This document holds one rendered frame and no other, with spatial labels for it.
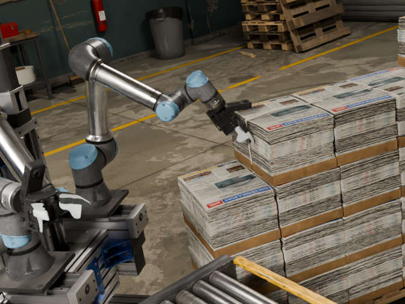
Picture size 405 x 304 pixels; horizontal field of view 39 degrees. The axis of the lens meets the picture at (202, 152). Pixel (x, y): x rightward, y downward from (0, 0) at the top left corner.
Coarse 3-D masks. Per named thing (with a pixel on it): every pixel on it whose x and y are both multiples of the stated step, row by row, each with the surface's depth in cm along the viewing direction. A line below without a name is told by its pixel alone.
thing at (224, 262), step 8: (224, 256) 184; (208, 264) 181; (216, 264) 180; (224, 264) 180; (232, 264) 182; (192, 272) 178; (200, 272) 178; (208, 272) 177; (224, 272) 181; (232, 272) 183; (184, 280) 175; (192, 280) 174; (208, 280) 177; (168, 288) 172; (176, 288) 171; (184, 288) 171; (192, 288) 173; (152, 296) 169; (160, 296) 169; (168, 296) 168; (176, 296) 170
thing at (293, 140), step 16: (288, 112) 229; (304, 112) 226; (320, 112) 223; (256, 128) 222; (272, 128) 213; (288, 128) 214; (304, 128) 216; (320, 128) 219; (256, 144) 225; (272, 144) 214; (288, 144) 217; (304, 144) 219; (320, 144) 222; (256, 160) 229; (272, 160) 216; (288, 160) 219; (304, 160) 221; (320, 160) 224
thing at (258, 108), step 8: (256, 104) 244; (264, 104) 243; (272, 104) 242; (280, 104) 240; (288, 104) 239; (240, 112) 238; (248, 112) 236; (256, 112) 235; (240, 120) 235; (232, 136) 248; (240, 144) 241; (240, 152) 244
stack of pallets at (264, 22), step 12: (252, 0) 868; (264, 0) 833; (276, 0) 813; (252, 12) 866; (264, 12) 845; (276, 12) 833; (252, 24) 863; (264, 24) 846; (276, 24) 829; (312, 24) 921; (252, 36) 883; (264, 36) 854; (276, 36) 866; (288, 36) 834; (252, 48) 885; (264, 48) 867; (288, 48) 837
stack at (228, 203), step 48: (192, 192) 228; (240, 192) 220; (288, 192) 223; (336, 192) 232; (384, 192) 240; (192, 240) 248; (240, 240) 221; (288, 240) 229; (336, 240) 237; (384, 240) 247; (336, 288) 247
